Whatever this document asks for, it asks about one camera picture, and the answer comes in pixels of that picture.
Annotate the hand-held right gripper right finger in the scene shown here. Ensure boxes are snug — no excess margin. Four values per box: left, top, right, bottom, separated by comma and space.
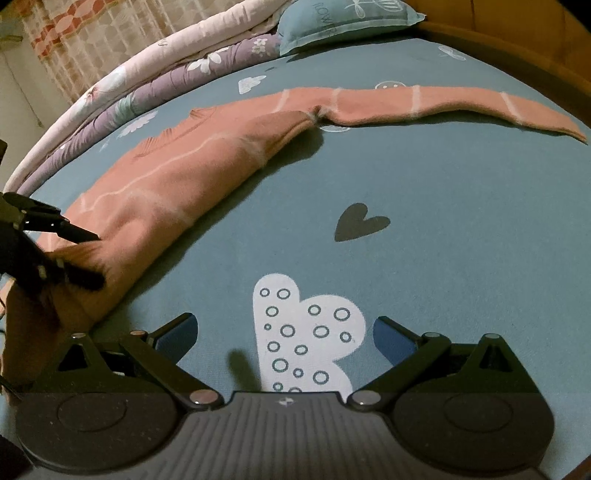
346, 316, 541, 411

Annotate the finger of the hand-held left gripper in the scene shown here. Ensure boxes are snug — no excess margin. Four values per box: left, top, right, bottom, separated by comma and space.
41, 258, 105, 291
4, 193, 100, 243

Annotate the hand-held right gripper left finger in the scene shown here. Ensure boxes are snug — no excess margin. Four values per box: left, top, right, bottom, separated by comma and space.
34, 313, 227, 411

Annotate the pink knitted sweater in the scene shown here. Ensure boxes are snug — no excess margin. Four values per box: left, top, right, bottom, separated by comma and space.
0, 84, 588, 384

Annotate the cream folded blanket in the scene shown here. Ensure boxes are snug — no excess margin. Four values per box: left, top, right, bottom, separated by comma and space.
2, 0, 296, 195

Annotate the pink patterned curtain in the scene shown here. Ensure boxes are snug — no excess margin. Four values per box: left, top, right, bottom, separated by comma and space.
18, 0, 185, 104

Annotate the purple floral quilt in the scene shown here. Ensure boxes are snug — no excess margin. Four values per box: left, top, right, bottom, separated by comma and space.
18, 32, 282, 197

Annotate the teal printed pillow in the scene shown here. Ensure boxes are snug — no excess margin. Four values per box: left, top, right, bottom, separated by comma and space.
276, 0, 426, 57

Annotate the wooden headboard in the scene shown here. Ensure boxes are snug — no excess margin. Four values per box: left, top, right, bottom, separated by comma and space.
406, 0, 591, 139

